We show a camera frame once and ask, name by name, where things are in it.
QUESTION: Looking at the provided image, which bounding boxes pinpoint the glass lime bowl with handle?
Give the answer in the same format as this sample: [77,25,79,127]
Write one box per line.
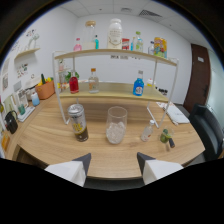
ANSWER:
[159,127,176,152]

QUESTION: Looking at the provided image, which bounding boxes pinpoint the clear bottle with red label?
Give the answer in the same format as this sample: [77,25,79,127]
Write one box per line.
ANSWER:
[140,119,156,143]

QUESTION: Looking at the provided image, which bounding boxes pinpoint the soda water can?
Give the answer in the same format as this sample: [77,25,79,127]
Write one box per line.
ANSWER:
[67,103,90,143]

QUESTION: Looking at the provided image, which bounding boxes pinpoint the clear glass with ice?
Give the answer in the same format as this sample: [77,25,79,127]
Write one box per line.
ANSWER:
[105,105,128,145]

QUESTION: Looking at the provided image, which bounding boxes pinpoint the black chair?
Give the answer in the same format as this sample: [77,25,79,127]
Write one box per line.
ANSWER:
[189,103,224,162]

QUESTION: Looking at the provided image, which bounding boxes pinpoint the white tray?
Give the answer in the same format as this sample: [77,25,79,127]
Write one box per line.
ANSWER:
[17,105,36,123]

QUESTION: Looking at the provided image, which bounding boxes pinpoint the black bag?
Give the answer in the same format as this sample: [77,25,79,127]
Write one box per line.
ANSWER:
[3,110,19,135]

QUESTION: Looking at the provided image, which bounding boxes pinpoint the white and blue bottle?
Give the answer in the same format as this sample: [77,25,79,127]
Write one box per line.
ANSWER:
[30,91,41,107]

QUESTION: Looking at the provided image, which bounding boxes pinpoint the orange basket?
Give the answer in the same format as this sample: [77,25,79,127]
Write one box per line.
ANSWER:
[35,78,56,100]

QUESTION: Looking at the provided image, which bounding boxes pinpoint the blue liquid bottle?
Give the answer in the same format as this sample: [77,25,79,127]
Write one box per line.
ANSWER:
[132,69,146,97]

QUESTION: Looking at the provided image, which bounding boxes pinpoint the red liquid bottle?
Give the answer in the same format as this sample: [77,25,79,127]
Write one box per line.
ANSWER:
[68,70,80,95]

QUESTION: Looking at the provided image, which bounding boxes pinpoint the white rack with wooden shelves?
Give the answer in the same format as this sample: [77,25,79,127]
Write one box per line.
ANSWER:
[52,48,180,129]

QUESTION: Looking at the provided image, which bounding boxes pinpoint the clear bottle with orange cap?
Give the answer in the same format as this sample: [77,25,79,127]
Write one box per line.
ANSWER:
[88,67,100,94]

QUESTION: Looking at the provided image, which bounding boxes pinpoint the white appliance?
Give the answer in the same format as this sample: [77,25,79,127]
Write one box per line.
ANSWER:
[24,78,41,91]

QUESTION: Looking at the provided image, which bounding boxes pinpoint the green potted plant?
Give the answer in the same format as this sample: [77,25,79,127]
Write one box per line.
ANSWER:
[64,70,73,84]

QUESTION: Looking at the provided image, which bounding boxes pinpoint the small clear bottle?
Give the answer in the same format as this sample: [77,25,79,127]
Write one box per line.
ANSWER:
[147,40,156,55]

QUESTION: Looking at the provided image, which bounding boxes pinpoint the small pink bottle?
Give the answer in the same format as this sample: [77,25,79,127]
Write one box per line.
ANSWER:
[73,37,83,52]

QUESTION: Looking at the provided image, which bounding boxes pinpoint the clear bottle with green cap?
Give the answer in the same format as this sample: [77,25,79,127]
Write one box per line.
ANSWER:
[133,31,144,53]

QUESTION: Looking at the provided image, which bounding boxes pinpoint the teal liquid bottle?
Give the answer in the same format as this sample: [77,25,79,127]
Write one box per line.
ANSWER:
[93,34,100,50]

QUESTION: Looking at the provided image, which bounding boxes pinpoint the white vase with flowers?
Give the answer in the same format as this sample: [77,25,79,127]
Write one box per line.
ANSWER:
[28,32,40,50]

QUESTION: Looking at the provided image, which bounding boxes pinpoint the glass jar with cork lid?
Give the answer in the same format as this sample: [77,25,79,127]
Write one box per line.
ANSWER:
[82,20,98,51]

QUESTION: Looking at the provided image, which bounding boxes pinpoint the large white bottle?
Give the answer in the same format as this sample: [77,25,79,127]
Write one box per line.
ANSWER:
[106,18,124,50]

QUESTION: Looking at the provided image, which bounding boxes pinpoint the ceiling air vent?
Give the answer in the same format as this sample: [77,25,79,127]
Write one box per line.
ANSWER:
[138,9,163,18]

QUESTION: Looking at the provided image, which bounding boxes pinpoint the colourful wall picture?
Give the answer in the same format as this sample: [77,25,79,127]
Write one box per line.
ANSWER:
[16,63,29,79]

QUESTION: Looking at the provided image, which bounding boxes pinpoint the wooden wall shelf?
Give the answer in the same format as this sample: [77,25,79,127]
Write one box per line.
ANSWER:
[13,47,42,61]

